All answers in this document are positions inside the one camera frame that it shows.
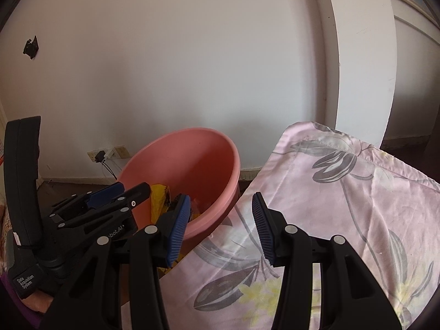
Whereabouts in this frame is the black plug with cable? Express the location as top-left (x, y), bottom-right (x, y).
top-left (95, 150), bottom-right (121, 183)

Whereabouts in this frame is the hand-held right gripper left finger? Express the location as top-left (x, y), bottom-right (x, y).
top-left (40, 193), bottom-right (191, 330)

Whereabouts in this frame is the black wall bracket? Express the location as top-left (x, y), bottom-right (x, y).
top-left (23, 36), bottom-right (39, 60)

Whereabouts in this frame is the white leaning board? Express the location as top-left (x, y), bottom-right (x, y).
top-left (307, 0), bottom-right (397, 148)

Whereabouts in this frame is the pink floral cloth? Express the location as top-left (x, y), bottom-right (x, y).
top-left (158, 121), bottom-right (440, 330)

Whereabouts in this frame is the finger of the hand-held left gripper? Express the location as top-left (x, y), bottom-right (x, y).
top-left (51, 181), bottom-right (126, 215)
top-left (55, 182), bottom-right (152, 230)

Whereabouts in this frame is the pink plastic basin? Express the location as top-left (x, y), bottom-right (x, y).
top-left (117, 128), bottom-right (241, 258)

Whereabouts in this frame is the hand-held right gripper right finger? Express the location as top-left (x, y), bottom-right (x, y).
top-left (252, 191), bottom-right (403, 330)

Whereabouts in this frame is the beige wall socket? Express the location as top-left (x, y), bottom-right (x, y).
top-left (87, 145), bottom-right (130, 162)

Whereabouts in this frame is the yellow plastic bag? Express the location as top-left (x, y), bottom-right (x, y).
top-left (150, 184), bottom-right (172, 226)

